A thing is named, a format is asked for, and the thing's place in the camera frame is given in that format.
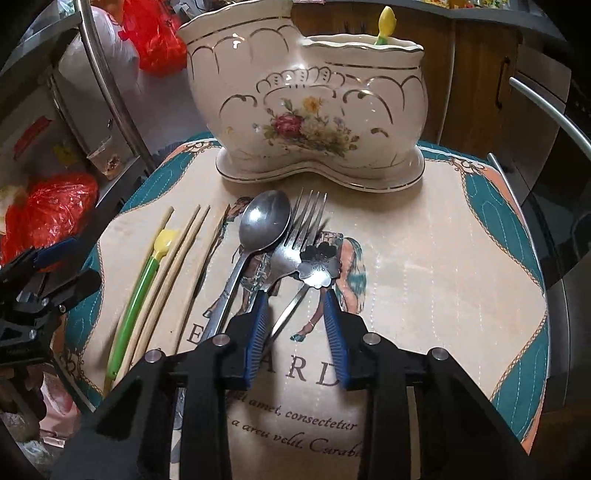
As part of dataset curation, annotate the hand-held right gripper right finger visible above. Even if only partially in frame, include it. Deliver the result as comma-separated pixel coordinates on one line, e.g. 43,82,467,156
322,288,541,480

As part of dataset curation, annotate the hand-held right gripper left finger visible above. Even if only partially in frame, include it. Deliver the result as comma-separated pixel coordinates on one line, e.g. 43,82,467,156
51,291,271,480

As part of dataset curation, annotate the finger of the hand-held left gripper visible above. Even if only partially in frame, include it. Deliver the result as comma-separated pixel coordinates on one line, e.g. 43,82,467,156
0,237,78,291
25,268,102,315

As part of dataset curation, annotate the yellow green plastic spoon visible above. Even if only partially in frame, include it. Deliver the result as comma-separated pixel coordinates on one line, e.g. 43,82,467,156
375,6,397,46
106,229,179,393

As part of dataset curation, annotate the flower shaped metal spoon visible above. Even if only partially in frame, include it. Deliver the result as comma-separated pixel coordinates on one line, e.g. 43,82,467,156
269,244,343,340

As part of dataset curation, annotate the silver metal fork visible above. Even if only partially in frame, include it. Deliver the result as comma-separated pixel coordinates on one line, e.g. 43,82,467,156
252,188,329,301

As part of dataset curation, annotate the large metal spoon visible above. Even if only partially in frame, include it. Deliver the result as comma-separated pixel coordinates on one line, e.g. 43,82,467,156
201,189,293,340

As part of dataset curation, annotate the floral ceramic utensil holder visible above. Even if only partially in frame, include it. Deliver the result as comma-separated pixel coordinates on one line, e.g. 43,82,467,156
178,7,426,190

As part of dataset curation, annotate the red plastic bag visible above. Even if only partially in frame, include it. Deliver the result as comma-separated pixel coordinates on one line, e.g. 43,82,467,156
117,0,188,77
0,173,100,278

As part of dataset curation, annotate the pink plastic bag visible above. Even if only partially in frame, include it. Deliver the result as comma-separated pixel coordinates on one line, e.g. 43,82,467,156
41,369,80,425

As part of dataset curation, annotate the printed quilted mat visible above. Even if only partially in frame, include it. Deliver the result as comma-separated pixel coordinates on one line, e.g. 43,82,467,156
65,138,552,480

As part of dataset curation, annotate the white box red label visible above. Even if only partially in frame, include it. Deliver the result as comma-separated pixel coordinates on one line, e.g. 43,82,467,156
0,69,139,185

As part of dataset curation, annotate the clear plastic cup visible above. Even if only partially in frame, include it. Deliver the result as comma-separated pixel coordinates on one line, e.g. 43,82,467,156
87,138,126,180

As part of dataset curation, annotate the white plastic bag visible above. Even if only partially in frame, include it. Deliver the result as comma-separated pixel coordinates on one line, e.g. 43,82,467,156
60,7,144,121

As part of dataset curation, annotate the chrome tube frame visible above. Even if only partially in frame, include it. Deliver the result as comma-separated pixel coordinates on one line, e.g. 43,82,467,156
487,76,591,296
81,0,158,171

